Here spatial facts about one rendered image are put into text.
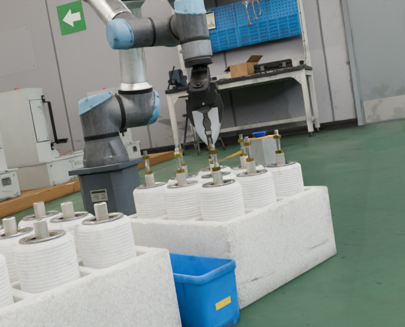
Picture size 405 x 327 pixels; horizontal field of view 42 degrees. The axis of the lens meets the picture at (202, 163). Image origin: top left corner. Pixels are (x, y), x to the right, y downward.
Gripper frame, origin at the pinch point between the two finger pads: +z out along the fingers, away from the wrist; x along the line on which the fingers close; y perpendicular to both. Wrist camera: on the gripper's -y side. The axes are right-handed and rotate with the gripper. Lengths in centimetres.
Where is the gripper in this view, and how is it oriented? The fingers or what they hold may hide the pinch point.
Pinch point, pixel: (209, 139)
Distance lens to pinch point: 130.9
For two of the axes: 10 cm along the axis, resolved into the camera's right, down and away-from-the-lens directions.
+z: 1.6, 9.8, 0.9
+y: 1.3, -1.1, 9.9
